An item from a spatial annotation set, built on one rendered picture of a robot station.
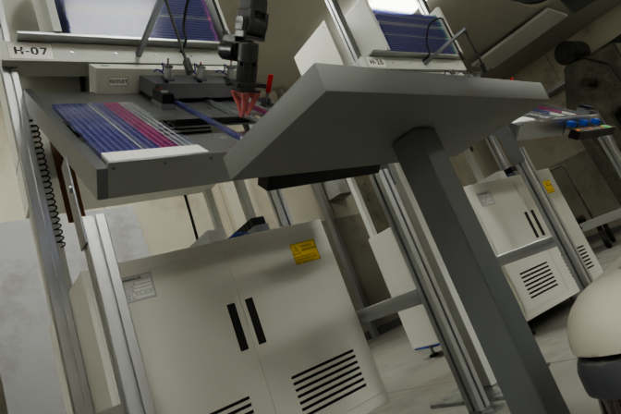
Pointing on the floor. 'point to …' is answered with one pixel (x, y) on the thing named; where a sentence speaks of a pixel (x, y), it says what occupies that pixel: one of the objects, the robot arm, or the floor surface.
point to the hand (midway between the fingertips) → (244, 114)
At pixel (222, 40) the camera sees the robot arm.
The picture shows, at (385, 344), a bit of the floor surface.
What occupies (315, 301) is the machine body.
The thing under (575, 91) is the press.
